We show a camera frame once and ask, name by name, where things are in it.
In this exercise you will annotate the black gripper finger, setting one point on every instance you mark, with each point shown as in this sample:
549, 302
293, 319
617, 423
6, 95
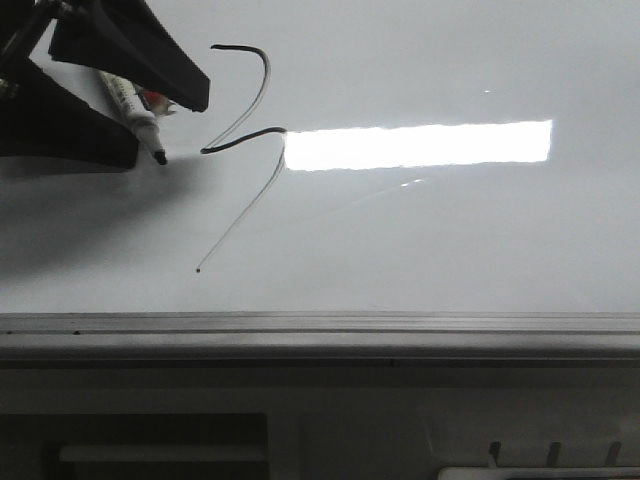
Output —
43, 119
126, 39

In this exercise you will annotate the white taped whiteboard marker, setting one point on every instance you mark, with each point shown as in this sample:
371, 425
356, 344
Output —
141, 121

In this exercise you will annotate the white marker tray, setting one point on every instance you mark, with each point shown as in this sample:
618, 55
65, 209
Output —
529, 444

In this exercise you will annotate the white whiteboard with aluminium frame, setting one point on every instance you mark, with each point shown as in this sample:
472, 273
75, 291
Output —
405, 180

